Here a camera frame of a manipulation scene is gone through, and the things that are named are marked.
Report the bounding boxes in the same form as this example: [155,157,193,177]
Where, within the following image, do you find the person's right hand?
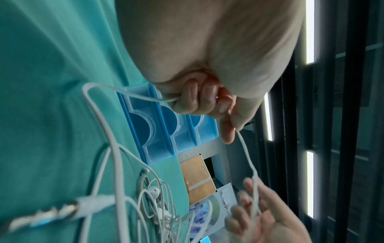
[225,177,313,243]

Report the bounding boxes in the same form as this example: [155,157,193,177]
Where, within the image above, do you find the person's left hand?
[115,0,305,144]

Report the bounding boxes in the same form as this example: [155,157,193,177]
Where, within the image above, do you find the blue plastic mini drawer unit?
[116,82,220,167]

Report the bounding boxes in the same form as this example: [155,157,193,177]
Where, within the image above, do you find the white earphone cables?
[0,82,263,243]

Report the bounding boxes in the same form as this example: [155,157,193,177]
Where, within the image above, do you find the ceiling light strip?
[263,92,274,142]
[306,151,315,219]
[305,0,316,64]

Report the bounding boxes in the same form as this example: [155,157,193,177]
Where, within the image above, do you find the green tablecloth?
[0,0,193,243]

